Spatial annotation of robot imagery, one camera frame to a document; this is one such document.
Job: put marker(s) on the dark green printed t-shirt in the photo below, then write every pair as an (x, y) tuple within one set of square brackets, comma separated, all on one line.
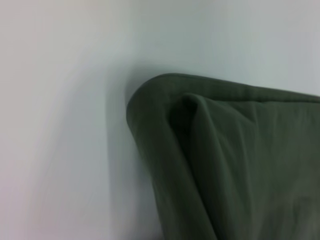
[(225, 162)]

